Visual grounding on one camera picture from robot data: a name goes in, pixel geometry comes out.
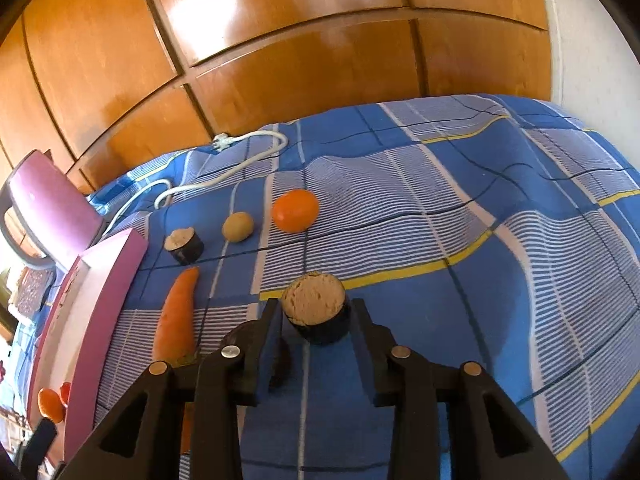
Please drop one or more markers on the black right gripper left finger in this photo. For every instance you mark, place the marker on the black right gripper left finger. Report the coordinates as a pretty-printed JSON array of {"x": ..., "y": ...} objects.
[{"x": 140, "y": 438}]

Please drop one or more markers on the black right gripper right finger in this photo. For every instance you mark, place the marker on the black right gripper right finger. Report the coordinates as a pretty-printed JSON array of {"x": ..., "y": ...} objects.
[{"x": 439, "y": 409}]

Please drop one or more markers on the small orange kumquat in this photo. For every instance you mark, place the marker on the small orange kumquat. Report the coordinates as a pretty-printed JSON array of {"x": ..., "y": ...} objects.
[{"x": 50, "y": 405}]

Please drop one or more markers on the red cherry tomato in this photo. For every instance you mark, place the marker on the red cherry tomato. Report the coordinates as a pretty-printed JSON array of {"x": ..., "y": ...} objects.
[{"x": 64, "y": 393}]

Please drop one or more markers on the pink shallow cardboard box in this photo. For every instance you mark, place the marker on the pink shallow cardboard box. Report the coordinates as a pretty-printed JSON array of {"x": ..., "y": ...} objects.
[{"x": 78, "y": 333}]

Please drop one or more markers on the orange carrot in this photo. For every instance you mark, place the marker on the orange carrot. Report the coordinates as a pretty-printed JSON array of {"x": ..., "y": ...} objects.
[{"x": 174, "y": 340}]

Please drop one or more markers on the silver ornate tissue box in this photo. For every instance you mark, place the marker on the silver ornate tissue box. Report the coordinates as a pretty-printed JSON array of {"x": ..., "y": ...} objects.
[{"x": 31, "y": 290}]

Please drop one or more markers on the blue plaid tablecloth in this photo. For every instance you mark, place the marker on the blue plaid tablecloth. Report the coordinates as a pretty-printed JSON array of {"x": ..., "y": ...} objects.
[{"x": 486, "y": 228}]

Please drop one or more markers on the pink electric kettle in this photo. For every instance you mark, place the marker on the pink electric kettle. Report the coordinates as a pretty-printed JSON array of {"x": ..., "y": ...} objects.
[{"x": 57, "y": 218}]

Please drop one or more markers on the brown kiwi fruit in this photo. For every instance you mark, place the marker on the brown kiwi fruit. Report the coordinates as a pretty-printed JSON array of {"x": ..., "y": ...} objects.
[{"x": 237, "y": 227}]

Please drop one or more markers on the small orange tangerine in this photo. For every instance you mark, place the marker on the small orange tangerine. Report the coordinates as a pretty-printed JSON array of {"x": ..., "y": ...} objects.
[{"x": 295, "y": 211}]

